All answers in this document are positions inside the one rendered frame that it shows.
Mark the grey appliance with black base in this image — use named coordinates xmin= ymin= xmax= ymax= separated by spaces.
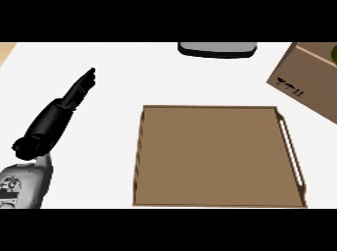
xmin=175 ymin=42 xmax=258 ymax=60

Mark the brown cardboard box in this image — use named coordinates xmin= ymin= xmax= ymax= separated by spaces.
xmin=265 ymin=42 xmax=337 ymax=134

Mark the brown wooden tray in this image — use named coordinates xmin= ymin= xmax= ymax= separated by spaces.
xmin=131 ymin=104 xmax=307 ymax=209

